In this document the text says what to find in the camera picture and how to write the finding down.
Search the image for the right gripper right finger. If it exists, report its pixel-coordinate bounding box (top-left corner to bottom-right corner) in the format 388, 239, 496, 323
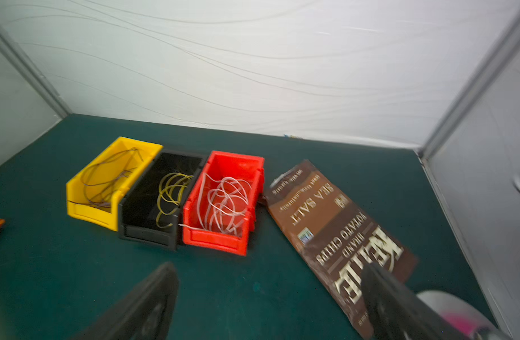
361, 263, 467, 340

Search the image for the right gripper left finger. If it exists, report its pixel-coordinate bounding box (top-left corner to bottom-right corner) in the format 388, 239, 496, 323
73, 262, 179, 339

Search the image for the yellow cable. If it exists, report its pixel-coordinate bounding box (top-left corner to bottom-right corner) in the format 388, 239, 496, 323
155, 171, 195, 230

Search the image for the white cable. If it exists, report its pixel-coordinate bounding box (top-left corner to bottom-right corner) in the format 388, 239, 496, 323
178, 171, 254, 237

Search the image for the purple cable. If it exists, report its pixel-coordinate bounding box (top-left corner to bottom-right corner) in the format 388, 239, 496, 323
67, 146, 145, 210

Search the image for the silver glass holder stand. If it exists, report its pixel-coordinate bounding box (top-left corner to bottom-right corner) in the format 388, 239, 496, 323
417, 290, 512, 340

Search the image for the brown chips bag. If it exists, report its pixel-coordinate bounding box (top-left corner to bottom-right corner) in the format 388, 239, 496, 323
264, 160, 418, 339

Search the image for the black plastic bin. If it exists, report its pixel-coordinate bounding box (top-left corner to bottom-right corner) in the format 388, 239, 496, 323
118, 150, 206, 251

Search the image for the green tabletop mat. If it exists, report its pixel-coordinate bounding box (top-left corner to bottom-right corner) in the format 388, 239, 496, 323
0, 114, 492, 339

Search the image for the red plastic bin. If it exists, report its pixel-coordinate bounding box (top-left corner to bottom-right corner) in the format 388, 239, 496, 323
181, 151, 265, 256

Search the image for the yellow plastic bin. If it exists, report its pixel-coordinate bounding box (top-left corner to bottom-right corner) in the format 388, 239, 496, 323
66, 137, 163, 232

